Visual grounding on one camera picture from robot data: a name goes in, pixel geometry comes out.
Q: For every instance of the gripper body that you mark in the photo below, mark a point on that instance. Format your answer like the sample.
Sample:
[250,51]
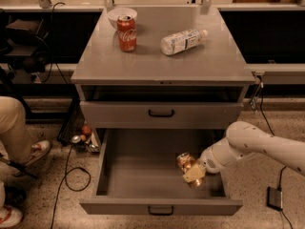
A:
[210,162]

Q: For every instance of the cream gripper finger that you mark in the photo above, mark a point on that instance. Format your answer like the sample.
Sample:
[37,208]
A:
[196,171]

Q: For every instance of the orange soda can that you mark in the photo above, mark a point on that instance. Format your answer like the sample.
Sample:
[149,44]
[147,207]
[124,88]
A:
[185,161]

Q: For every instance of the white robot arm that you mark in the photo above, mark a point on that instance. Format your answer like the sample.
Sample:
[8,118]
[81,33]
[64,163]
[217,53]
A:
[243,140]

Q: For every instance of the open grey lower drawer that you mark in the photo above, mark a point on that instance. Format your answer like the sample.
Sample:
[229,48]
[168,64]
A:
[138,175]

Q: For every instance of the grey drawer cabinet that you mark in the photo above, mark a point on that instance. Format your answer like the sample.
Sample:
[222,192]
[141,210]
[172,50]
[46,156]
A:
[211,72]

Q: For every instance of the closed grey upper drawer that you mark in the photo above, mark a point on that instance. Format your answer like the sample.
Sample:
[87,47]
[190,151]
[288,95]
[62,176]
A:
[160,115]

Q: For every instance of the red Coca-Cola can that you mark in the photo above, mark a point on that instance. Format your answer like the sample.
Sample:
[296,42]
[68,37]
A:
[126,31]

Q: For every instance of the black power adapter box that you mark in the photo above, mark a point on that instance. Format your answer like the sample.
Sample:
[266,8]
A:
[274,198]

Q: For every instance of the clear plastic water bottle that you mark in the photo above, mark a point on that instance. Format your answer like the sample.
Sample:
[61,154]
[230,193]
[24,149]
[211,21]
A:
[182,41]

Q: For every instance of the white red sneaker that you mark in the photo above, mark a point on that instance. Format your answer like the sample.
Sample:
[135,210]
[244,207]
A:
[38,151]

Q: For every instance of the white bowl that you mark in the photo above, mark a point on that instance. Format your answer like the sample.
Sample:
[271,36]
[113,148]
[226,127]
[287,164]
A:
[115,13]

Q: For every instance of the person's leg beige trousers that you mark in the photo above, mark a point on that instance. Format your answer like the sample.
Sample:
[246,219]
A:
[13,132]

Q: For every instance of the white sneaker lower left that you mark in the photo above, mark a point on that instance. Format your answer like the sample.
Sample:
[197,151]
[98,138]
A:
[10,216]

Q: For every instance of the black equipment on left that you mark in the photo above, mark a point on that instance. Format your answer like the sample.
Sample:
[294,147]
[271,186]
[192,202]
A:
[28,48]

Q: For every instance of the black wire basket with items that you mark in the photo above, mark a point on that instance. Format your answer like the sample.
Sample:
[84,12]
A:
[71,131]

